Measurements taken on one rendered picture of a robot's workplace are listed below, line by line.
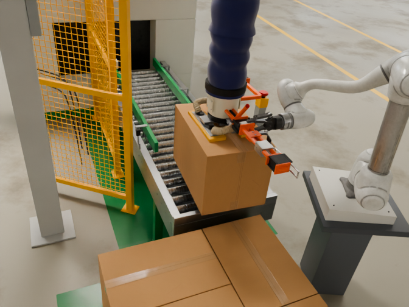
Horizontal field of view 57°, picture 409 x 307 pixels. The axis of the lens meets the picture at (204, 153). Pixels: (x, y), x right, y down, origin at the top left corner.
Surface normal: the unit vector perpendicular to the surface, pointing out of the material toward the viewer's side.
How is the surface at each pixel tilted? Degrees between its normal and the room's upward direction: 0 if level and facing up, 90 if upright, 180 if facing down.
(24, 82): 90
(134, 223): 0
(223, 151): 2
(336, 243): 90
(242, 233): 0
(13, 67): 90
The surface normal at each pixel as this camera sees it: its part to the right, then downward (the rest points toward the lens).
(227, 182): 0.33, 0.54
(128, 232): 0.09, -0.82
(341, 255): 0.00, 0.57
